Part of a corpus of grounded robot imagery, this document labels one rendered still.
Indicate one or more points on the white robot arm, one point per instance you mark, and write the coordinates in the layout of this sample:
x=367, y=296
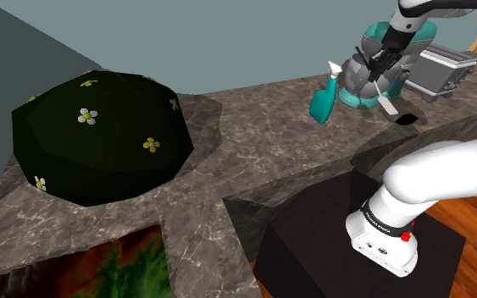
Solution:
x=428, y=173

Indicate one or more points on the dark green flowered dome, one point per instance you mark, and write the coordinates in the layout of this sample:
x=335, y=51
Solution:
x=102, y=144

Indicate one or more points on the teal spray bottle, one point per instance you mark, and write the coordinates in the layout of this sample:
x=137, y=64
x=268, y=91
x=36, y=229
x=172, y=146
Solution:
x=323, y=105

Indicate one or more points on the small black flat object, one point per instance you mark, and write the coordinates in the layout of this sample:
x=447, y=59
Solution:
x=406, y=119

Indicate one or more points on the silver toaster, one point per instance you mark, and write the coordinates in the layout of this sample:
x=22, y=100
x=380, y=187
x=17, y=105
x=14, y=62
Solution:
x=438, y=70

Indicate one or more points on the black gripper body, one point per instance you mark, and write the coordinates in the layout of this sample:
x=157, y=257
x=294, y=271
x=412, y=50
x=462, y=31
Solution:
x=394, y=43

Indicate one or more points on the dark robot stand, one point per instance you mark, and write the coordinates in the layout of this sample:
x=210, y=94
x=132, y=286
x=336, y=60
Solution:
x=312, y=247

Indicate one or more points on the teal stand mixer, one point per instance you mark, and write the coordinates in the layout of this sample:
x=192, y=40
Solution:
x=422, y=35

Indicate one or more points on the white spatula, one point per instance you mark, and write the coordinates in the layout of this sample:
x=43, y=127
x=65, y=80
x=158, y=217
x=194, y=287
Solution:
x=388, y=105

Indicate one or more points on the red green patterned cabinet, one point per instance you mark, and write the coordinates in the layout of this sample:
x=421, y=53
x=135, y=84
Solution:
x=110, y=268

